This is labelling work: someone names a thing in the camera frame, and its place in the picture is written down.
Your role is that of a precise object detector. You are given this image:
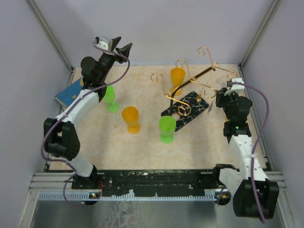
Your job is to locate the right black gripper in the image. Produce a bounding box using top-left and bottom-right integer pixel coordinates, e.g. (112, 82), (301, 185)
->
(216, 87), (238, 121)

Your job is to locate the gold wine glass rack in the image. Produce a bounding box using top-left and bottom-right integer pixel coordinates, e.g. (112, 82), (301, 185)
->
(150, 47), (238, 132)

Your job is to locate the green goblet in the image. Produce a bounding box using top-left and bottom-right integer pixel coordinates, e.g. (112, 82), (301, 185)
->
(103, 85), (119, 113)
(158, 115), (176, 144)

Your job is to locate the clear wine glass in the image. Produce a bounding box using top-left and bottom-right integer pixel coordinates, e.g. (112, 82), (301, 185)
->
(207, 75), (231, 114)

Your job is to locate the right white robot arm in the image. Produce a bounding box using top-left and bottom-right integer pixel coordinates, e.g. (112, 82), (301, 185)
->
(212, 88), (279, 221)

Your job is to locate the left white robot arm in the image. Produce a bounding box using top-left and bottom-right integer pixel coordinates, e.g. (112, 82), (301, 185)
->
(40, 37), (133, 189)

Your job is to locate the blue yellow box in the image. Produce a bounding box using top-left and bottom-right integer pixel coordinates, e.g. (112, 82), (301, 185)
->
(55, 76), (84, 110)

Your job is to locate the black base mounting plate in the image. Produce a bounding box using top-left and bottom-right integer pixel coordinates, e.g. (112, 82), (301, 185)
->
(72, 168), (223, 197)

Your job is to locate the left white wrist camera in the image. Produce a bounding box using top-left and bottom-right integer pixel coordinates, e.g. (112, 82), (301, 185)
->
(95, 37), (113, 51)

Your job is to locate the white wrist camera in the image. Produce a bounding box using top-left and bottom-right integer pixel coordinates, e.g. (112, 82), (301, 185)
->
(95, 37), (113, 51)
(224, 77), (245, 96)

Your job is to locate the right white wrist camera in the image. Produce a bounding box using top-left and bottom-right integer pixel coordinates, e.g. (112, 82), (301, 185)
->
(224, 77), (245, 96)

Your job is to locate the aluminium frame rail front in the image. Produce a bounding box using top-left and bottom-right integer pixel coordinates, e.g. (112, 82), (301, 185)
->
(29, 171), (286, 190)

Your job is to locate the white cable duct strip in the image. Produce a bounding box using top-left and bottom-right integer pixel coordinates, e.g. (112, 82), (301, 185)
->
(38, 191), (230, 201)

